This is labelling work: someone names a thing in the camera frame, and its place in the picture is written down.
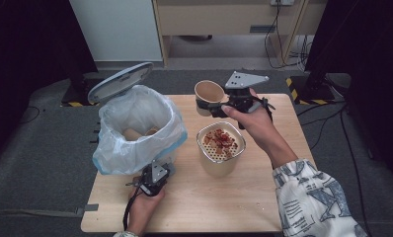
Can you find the beige strainer container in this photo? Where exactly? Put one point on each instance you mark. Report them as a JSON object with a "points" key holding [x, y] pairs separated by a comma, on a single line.
{"points": [[217, 168]]}

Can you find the person's left hand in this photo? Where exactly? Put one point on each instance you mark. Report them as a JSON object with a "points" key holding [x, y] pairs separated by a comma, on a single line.
{"points": [[143, 207]]}

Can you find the white cabinet panel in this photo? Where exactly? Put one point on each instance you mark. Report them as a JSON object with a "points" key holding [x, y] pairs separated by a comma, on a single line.
{"points": [[118, 29]]}

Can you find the brown paper cup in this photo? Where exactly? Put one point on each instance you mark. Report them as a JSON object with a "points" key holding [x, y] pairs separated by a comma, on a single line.
{"points": [[209, 91], [151, 131], [132, 134]]}

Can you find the white power socket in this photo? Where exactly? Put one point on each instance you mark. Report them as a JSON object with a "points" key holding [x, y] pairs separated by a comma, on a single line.
{"points": [[282, 2]]}

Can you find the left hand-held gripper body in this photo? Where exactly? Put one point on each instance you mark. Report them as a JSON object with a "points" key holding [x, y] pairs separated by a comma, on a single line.
{"points": [[158, 173]]}

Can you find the trash bin with plastic bag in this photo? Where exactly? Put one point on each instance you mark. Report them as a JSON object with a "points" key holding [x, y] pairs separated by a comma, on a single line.
{"points": [[118, 154]]}

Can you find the stand base with striped tape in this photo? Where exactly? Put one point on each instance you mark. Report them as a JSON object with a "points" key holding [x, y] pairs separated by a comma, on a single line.
{"points": [[311, 92], [79, 95]]}

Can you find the person's right hand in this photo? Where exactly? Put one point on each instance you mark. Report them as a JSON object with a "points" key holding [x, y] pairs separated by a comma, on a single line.
{"points": [[257, 125]]}

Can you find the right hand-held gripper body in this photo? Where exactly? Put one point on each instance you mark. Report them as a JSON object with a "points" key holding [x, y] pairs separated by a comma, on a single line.
{"points": [[244, 79]]}

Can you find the wooden desk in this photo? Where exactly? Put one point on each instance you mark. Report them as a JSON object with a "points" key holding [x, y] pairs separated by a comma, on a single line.
{"points": [[217, 19]]}

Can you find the metal strainer insert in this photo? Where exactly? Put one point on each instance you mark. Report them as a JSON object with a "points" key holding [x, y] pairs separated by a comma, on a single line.
{"points": [[217, 157]]}

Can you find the dark curtain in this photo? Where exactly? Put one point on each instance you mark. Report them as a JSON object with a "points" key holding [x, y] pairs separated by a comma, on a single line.
{"points": [[26, 49], [365, 49]]}

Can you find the red and brown food scraps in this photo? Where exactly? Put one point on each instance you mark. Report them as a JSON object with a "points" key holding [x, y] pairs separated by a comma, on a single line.
{"points": [[221, 140]]}

